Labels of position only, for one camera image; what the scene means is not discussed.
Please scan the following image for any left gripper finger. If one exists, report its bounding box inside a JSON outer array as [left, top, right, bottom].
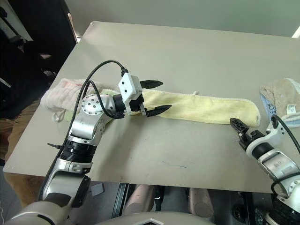
[[140, 80, 164, 90], [145, 105, 173, 117]]

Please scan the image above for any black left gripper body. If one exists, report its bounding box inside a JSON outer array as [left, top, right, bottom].
[[127, 94, 146, 117]]

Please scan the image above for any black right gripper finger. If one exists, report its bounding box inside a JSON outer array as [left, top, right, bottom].
[[229, 117, 251, 135]]

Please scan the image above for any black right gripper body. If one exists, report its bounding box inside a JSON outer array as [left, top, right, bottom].
[[239, 130, 265, 150]]

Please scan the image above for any long yellow towel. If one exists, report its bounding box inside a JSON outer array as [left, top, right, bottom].
[[100, 88, 262, 128]]

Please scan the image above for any pink crumpled towel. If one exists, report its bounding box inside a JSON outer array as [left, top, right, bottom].
[[39, 78, 105, 123]]

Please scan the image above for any beige and blue cloth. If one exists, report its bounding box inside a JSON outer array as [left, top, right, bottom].
[[259, 77, 300, 128]]

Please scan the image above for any pinkish rounded cylinder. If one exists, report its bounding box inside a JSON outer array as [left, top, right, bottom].
[[188, 187, 214, 219], [123, 184, 156, 217]]

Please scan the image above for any black zip tie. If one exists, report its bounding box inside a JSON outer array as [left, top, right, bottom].
[[46, 142, 64, 150]]

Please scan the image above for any small grey square pad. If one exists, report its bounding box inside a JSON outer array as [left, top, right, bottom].
[[90, 183, 104, 197]]

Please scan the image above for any silver robot torso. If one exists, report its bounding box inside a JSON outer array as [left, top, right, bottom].
[[92, 211, 213, 225]]

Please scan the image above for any dark furniture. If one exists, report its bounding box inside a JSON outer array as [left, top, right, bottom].
[[0, 0, 78, 120]]

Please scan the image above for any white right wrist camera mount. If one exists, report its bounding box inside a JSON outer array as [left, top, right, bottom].
[[245, 119, 287, 160]]

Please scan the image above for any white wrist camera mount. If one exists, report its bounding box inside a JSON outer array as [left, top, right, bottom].
[[245, 119, 287, 160], [118, 73, 144, 111]]

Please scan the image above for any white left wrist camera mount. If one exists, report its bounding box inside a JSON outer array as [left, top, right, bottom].
[[118, 73, 144, 111]]

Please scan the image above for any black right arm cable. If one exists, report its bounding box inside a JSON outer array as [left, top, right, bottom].
[[270, 114, 300, 195]]

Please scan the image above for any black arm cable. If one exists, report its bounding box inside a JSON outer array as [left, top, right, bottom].
[[270, 114, 300, 195], [69, 60, 129, 143]]

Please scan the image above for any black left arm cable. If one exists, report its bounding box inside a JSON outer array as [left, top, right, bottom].
[[69, 60, 129, 143]]

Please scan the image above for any black table frame bar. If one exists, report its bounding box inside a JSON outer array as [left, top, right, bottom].
[[111, 182, 130, 218]]

